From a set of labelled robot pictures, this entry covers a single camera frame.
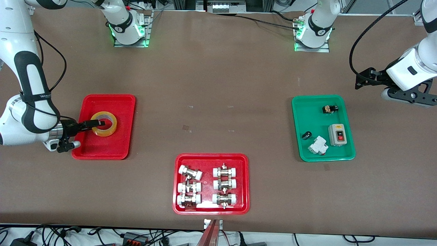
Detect yellow clear tape roll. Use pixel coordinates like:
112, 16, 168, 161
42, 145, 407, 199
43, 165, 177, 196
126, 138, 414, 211
90, 111, 117, 137

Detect empty red plastic tray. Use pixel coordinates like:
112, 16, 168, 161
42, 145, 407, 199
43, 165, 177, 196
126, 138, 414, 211
71, 94, 136, 160

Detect green plastic tray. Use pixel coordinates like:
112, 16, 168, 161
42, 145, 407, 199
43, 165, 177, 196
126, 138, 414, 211
291, 95, 356, 162

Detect red tray with fittings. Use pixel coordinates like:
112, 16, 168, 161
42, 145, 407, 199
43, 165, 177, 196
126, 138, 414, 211
172, 153, 250, 215

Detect white circuit breaker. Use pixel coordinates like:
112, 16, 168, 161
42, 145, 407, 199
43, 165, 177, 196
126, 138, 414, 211
308, 136, 329, 155

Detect tilted white-capped metal pipe fitting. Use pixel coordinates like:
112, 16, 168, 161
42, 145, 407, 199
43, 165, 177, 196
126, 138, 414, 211
178, 165, 203, 181

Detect grey power adapter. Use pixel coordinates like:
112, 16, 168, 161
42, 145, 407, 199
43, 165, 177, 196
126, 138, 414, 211
122, 232, 150, 245

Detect black power adapter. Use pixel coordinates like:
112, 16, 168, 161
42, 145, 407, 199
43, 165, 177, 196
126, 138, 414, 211
10, 238, 37, 246

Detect white power strip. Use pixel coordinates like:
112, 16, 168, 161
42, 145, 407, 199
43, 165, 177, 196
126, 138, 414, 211
212, 3, 247, 13

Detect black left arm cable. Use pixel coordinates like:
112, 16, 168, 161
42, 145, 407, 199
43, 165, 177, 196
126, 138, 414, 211
349, 0, 409, 82

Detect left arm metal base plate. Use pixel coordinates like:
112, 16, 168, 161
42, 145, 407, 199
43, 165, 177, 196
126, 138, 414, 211
294, 15, 330, 53

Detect grey push-button switch box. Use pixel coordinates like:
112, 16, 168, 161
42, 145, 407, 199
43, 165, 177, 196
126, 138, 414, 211
328, 124, 348, 147

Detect aluminium frame profile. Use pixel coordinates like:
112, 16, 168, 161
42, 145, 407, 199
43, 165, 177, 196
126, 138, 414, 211
413, 7, 425, 25

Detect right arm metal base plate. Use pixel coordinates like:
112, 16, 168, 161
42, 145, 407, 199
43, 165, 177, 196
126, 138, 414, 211
114, 10, 152, 47

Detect black table cable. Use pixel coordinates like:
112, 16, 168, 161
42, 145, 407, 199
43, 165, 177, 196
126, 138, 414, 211
236, 14, 302, 29

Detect red metal camera pole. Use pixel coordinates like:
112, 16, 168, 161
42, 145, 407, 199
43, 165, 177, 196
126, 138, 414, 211
196, 219, 219, 246

